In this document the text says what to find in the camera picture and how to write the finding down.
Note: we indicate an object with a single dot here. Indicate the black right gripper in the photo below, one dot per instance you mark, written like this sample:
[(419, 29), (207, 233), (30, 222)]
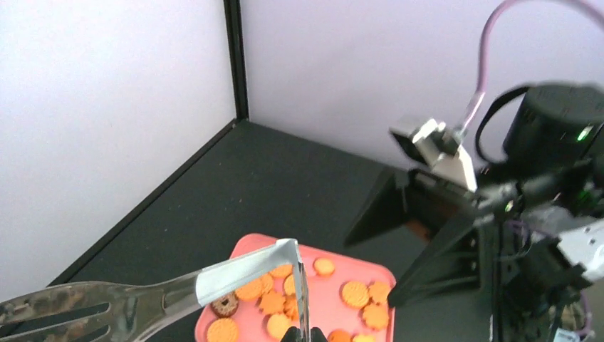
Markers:
[(532, 232)]

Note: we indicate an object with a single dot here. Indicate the black enclosure frame post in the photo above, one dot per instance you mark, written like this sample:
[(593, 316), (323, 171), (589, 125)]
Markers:
[(232, 10)]

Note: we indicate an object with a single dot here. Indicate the steel tong left blade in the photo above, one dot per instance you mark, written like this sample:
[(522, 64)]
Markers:
[(135, 313)]

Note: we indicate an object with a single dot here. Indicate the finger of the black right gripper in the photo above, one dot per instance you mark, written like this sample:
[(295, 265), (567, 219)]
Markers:
[(384, 209)]

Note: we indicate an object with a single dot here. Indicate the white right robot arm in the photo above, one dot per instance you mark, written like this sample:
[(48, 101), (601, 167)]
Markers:
[(526, 232)]

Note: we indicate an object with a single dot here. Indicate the pink plastic tray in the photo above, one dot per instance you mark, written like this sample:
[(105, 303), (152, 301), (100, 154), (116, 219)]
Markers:
[(327, 310)]

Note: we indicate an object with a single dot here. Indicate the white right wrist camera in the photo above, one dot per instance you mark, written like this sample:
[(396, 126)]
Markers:
[(431, 143)]

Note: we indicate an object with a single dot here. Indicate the chocolate sprinkled donut cookie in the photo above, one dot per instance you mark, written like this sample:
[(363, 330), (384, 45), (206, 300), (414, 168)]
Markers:
[(225, 306)]

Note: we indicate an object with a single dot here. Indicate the steel tong right blade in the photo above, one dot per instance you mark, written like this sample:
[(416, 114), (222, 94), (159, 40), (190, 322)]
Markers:
[(301, 285)]

